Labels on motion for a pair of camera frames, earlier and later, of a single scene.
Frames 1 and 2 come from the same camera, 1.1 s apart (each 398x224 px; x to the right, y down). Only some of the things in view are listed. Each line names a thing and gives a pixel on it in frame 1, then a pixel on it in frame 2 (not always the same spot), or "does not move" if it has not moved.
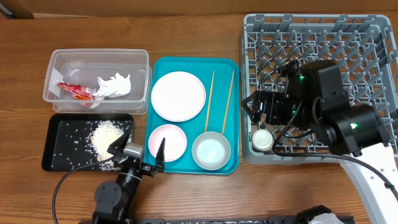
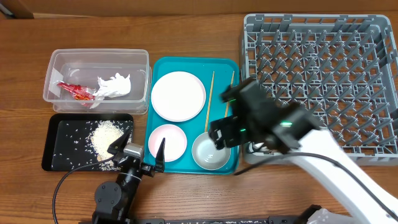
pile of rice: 104,135 does not move
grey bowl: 211,150 does not move
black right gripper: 272,98 → 226,127
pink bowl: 175,141 does not move
